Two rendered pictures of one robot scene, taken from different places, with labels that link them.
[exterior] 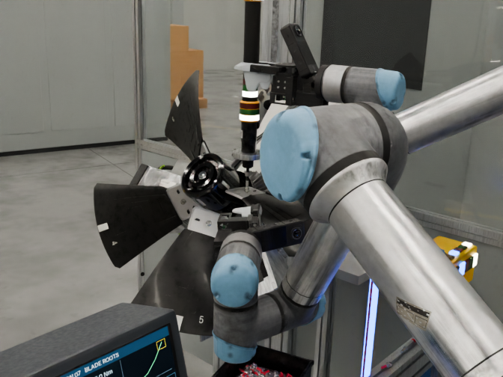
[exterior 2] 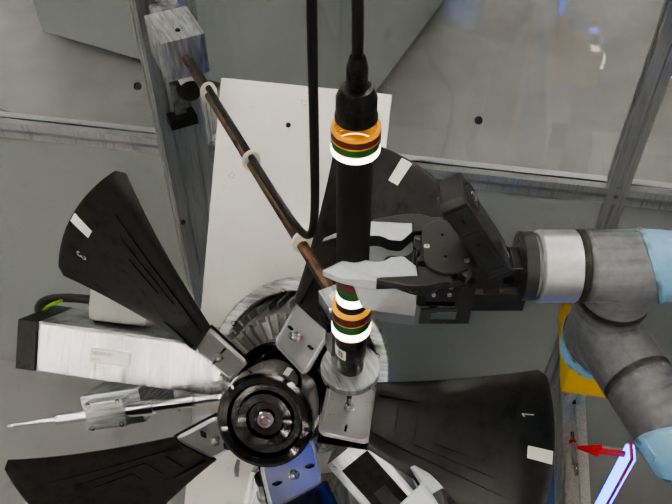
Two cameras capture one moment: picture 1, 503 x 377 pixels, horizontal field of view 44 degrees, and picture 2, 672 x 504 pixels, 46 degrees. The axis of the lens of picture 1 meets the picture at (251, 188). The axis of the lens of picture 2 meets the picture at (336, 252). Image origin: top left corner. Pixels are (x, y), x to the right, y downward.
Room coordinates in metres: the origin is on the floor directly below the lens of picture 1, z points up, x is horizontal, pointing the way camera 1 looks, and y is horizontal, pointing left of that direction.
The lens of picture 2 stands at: (0.91, 0.31, 2.06)
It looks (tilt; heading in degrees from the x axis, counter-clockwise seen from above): 47 degrees down; 329
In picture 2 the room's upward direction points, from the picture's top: straight up
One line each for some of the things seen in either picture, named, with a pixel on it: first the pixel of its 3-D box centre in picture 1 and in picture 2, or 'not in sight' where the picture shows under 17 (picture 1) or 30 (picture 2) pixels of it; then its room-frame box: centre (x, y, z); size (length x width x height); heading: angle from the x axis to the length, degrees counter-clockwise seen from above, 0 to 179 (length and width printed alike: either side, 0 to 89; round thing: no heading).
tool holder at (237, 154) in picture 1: (248, 135); (346, 340); (1.37, 0.01, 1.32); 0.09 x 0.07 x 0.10; 174
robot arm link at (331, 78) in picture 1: (337, 84); (550, 263); (1.26, -0.17, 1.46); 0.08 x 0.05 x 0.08; 149
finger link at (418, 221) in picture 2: not in sight; (413, 235); (1.35, -0.06, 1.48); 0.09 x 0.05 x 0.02; 51
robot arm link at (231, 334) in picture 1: (242, 324); not in sight; (0.96, 0.01, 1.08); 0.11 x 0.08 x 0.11; 127
